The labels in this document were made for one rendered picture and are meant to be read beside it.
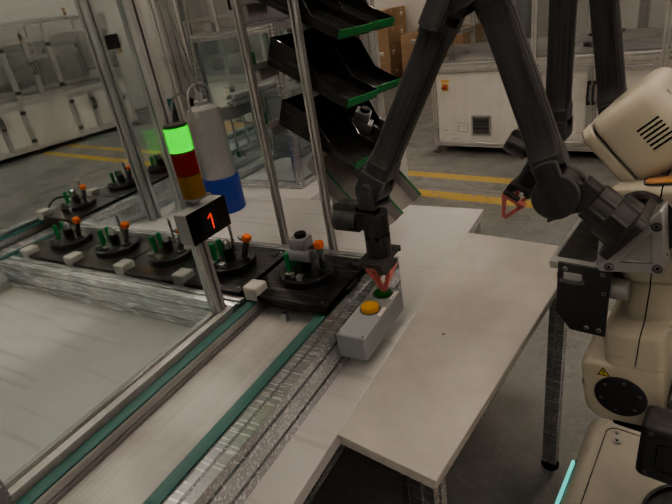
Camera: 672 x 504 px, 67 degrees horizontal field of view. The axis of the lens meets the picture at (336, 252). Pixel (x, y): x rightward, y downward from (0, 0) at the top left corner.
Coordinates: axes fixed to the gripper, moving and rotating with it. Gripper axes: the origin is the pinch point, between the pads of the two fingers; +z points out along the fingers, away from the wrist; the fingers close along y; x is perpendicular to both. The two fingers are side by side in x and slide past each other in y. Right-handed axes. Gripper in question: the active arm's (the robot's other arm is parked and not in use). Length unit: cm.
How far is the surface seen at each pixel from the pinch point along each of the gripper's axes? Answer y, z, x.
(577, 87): -402, 36, 2
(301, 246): 1.2, -9.4, -20.4
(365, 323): 12.4, 1.5, 1.0
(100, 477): 62, 6, -27
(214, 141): -57, -19, -96
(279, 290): 7.1, 0.5, -25.3
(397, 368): 13.1, 11.5, 7.8
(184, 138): 18, -41, -31
